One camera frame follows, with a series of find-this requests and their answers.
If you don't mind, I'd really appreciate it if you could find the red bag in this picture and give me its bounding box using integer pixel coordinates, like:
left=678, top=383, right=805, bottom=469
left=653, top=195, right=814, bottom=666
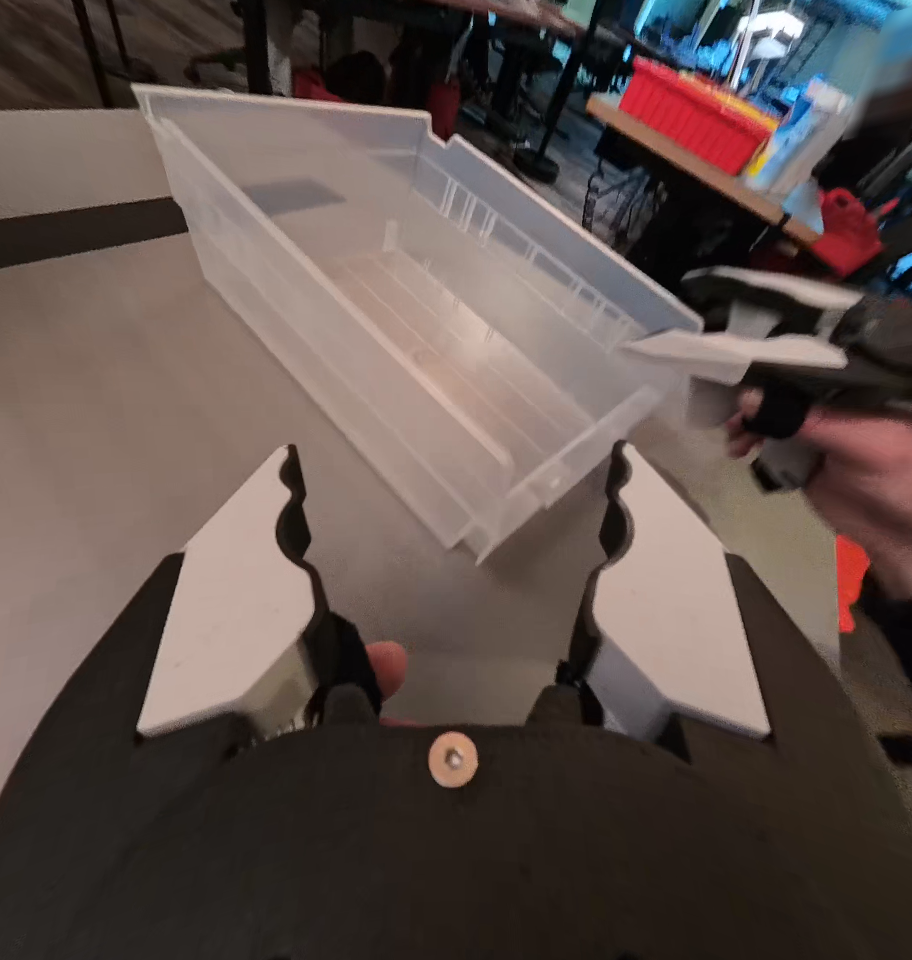
left=291, top=67, right=346, bottom=102

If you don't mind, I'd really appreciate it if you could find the wooden work table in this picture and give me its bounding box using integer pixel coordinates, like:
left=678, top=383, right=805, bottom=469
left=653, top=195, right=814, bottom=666
left=585, top=93, right=826, bottom=286

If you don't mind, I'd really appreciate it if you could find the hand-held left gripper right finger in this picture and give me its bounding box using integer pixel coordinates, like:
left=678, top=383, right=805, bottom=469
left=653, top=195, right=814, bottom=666
left=557, top=441, right=772, bottom=741

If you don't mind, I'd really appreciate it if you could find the red cloth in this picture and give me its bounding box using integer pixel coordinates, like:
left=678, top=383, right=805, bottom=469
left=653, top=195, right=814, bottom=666
left=837, top=534, right=871, bottom=635

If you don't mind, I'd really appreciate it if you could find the black metal table leg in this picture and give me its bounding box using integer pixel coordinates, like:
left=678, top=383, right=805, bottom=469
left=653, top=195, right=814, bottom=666
left=238, top=0, right=275, bottom=96
left=69, top=0, right=130, bottom=108

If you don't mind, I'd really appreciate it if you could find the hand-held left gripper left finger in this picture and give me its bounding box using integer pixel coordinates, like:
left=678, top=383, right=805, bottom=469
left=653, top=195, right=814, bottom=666
left=135, top=444, right=385, bottom=736

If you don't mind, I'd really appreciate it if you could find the clear plastic bin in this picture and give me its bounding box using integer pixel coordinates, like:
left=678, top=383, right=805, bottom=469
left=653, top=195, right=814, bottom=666
left=131, top=84, right=704, bottom=565

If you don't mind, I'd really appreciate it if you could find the red storage bin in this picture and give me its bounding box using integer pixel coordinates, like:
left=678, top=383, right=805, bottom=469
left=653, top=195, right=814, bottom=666
left=619, top=56, right=781, bottom=177

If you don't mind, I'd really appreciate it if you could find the person's right hand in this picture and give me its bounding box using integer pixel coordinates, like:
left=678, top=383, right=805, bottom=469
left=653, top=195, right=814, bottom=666
left=726, top=392, right=912, bottom=599

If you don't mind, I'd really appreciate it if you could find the person's left hand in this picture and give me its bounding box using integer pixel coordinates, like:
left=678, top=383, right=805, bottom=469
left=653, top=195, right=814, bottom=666
left=366, top=639, right=419, bottom=727

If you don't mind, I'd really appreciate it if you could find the red plastic container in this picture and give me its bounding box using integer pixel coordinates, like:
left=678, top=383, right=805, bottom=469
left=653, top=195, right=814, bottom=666
left=810, top=187, right=886, bottom=277

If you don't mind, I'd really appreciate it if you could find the black metal pole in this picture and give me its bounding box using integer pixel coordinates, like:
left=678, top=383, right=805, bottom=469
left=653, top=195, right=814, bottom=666
left=516, top=0, right=610, bottom=183

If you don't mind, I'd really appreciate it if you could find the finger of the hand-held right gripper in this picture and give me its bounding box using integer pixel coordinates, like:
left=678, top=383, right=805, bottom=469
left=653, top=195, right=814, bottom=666
left=681, top=264, right=863, bottom=340
left=622, top=330, right=848, bottom=387

